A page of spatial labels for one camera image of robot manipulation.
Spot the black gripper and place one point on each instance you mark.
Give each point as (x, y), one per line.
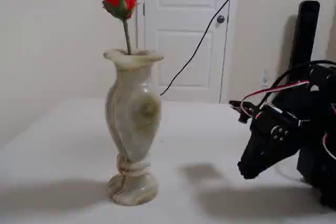
(265, 144)

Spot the marbled stone vase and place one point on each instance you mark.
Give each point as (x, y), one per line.
(132, 119)

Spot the black upright post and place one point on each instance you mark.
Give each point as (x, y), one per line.
(305, 32)

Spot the white wall outlet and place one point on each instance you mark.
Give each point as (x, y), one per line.
(266, 78)

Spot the white panel door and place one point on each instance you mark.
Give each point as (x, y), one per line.
(183, 51)

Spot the metal door hinge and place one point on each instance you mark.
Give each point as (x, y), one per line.
(143, 9)

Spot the dark round door knob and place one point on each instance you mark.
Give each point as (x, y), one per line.
(220, 19)

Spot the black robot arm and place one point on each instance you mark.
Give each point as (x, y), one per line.
(315, 108)

